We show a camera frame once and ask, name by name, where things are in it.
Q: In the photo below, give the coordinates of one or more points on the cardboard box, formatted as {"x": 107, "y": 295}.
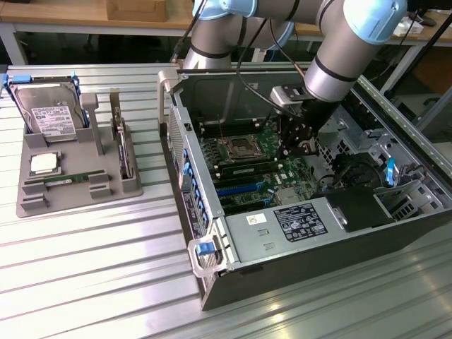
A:
{"x": 136, "y": 8}

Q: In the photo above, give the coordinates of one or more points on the blue expansion slot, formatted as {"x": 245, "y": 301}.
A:
{"x": 240, "y": 189}

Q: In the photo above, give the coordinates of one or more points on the green motherboard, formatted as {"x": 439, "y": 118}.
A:
{"x": 282, "y": 176}

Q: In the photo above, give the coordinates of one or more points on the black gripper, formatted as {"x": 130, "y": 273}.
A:
{"x": 318, "y": 113}

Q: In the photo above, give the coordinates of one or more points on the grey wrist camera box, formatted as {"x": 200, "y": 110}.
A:
{"x": 287, "y": 95}

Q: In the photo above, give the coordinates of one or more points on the silver chipset heatsink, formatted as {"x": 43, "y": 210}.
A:
{"x": 287, "y": 197}

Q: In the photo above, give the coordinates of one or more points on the hard disk in blue caddy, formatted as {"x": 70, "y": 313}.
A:
{"x": 42, "y": 102}

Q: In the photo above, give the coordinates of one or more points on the silver CPU chip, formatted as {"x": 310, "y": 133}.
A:
{"x": 43, "y": 164}

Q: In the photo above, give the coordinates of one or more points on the grey power supply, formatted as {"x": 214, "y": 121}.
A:
{"x": 254, "y": 240}

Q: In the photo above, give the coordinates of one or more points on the black disk bay cover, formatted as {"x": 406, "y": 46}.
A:
{"x": 360, "y": 208}

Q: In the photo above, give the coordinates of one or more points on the blue case latch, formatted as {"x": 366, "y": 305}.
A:
{"x": 203, "y": 248}

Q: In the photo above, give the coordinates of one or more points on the black graphics card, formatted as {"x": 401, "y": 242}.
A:
{"x": 123, "y": 148}

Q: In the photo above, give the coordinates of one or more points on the CPU socket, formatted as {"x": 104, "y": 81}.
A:
{"x": 242, "y": 147}

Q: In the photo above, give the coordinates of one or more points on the open PC case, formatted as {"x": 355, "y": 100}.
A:
{"x": 318, "y": 268}

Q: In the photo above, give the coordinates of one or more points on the green RAM stick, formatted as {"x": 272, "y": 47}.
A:
{"x": 247, "y": 170}
{"x": 70, "y": 180}

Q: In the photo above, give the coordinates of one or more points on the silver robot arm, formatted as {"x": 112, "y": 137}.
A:
{"x": 335, "y": 63}

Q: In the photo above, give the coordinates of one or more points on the grey parts rack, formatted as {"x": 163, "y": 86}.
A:
{"x": 77, "y": 159}

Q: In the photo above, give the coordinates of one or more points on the blue disk bay lever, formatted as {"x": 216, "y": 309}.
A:
{"x": 390, "y": 171}

